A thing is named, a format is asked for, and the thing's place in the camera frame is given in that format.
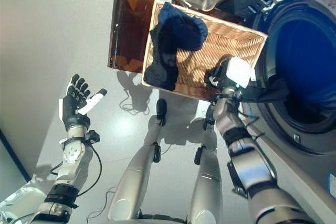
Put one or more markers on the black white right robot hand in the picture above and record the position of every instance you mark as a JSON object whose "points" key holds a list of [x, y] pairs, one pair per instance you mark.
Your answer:
{"points": [[239, 73]]}

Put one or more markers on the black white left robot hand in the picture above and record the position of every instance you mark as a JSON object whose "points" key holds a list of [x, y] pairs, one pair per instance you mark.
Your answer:
{"points": [[71, 106]]}

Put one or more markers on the black garment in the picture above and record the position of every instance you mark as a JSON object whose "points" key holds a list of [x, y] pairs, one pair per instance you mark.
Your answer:
{"points": [[273, 91]]}

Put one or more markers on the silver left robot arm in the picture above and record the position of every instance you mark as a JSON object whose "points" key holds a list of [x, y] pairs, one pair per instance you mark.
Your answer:
{"points": [[72, 155]]}

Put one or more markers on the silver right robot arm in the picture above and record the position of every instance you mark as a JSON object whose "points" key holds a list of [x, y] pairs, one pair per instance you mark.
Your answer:
{"points": [[249, 171]]}

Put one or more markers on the grey washing machine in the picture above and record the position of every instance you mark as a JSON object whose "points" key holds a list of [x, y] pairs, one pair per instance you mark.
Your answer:
{"points": [[302, 51]]}

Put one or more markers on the wicker laundry basket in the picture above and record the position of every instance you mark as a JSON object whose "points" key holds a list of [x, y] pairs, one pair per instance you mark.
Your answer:
{"points": [[231, 40]]}

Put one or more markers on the blue garment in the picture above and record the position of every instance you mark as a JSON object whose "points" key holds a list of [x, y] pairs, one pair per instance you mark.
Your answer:
{"points": [[183, 30]]}

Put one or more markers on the dark navy garment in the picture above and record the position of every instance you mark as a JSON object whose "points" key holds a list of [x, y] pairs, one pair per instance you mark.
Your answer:
{"points": [[162, 66]]}

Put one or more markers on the silver left robot leg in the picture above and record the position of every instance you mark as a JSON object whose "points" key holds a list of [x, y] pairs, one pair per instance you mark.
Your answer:
{"points": [[136, 171]]}

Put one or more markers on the silver robot leg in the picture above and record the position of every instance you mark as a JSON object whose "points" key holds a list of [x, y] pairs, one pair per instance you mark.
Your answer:
{"points": [[136, 171], [207, 171]]}

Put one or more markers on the silver right robot leg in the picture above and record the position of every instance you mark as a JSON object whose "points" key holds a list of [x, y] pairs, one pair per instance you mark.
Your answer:
{"points": [[207, 171]]}

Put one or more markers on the white blue notice sticker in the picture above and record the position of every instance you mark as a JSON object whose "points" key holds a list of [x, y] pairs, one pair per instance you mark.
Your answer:
{"points": [[331, 187]]}

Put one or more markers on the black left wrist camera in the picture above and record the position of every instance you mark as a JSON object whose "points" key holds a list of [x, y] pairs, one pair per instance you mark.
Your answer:
{"points": [[92, 137]]}

